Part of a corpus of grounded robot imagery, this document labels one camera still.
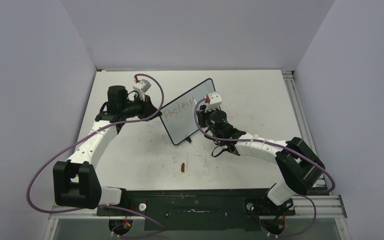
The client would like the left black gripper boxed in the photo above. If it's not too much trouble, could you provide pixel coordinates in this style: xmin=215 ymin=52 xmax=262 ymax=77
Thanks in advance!
xmin=121 ymin=93 xmax=162 ymax=122

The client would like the small black-framed whiteboard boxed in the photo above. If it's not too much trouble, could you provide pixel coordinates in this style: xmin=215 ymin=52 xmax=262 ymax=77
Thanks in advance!
xmin=160 ymin=78 xmax=216 ymax=146

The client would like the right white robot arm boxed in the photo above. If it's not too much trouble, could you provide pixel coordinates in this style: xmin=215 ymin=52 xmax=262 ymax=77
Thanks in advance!
xmin=195 ymin=105 xmax=326 ymax=214

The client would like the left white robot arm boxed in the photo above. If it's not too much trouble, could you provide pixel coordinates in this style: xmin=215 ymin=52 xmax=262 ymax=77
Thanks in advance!
xmin=52 ymin=85 xmax=161 ymax=216

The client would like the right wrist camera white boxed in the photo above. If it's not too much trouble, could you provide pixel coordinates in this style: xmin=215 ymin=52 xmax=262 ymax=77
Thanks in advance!
xmin=204 ymin=91 xmax=222 ymax=112

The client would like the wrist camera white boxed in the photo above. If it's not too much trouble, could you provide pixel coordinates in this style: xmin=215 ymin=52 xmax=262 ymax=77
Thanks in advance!
xmin=204 ymin=91 xmax=222 ymax=112
xmin=132 ymin=79 xmax=152 ymax=101

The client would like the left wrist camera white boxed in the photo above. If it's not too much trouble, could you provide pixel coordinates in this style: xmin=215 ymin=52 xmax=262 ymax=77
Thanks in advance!
xmin=132 ymin=79 xmax=152 ymax=101

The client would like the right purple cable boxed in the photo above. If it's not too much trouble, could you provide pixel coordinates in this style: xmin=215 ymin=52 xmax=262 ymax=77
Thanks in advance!
xmin=193 ymin=97 xmax=336 ymax=195

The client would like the aluminium frame rail right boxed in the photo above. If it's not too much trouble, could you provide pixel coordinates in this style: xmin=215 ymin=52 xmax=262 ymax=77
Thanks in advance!
xmin=281 ymin=70 xmax=327 ymax=188

